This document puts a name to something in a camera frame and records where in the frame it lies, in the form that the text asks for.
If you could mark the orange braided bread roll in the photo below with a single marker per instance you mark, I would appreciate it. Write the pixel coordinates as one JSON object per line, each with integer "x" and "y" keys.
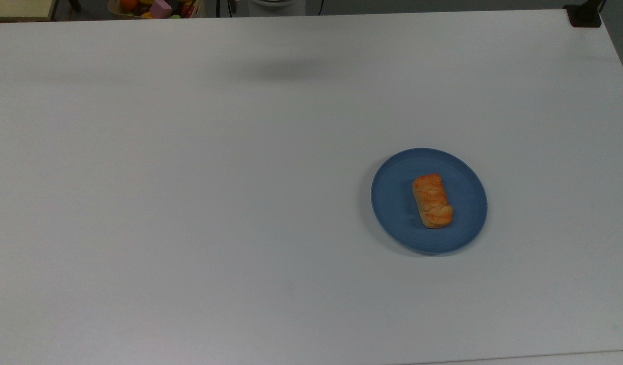
{"x": 433, "y": 201}

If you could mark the round blue plate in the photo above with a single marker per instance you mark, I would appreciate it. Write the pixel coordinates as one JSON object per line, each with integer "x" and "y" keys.
{"x": 392, "y": 203}

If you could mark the light wooden desk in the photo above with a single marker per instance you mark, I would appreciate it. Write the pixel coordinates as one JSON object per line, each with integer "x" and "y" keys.
{"x": 17, "y": 7}

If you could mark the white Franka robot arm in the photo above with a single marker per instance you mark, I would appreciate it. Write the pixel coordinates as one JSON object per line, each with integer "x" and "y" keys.
{"x": 276, "y": 6}

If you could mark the pink toy block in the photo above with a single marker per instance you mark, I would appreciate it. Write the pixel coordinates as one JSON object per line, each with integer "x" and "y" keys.
{"x": 161, "y": 9}

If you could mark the orange toy fruit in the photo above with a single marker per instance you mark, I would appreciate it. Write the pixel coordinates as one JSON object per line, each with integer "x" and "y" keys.
{"x": 129, "y": 4}

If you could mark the black table clamp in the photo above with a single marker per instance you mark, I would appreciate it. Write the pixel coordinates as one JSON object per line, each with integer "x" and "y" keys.
{"x": 584, "y": 15}

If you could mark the basket of toy items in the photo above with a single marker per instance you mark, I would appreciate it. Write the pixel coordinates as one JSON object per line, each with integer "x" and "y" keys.
{"x": 116, "y": 10}

